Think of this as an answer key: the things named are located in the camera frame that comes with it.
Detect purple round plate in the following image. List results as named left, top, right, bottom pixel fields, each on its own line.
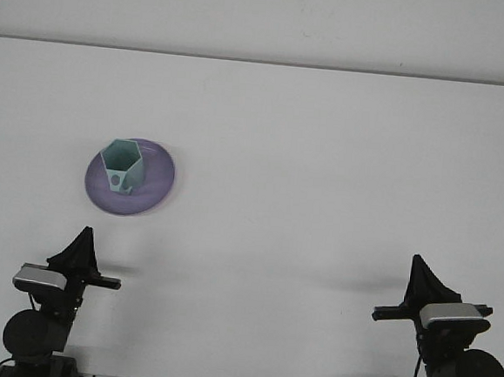
left=81, top=132, right=181, bottom=222

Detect pale blue faceted cup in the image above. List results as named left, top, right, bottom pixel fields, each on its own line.
left=97, top=137, right=149, bottom=198

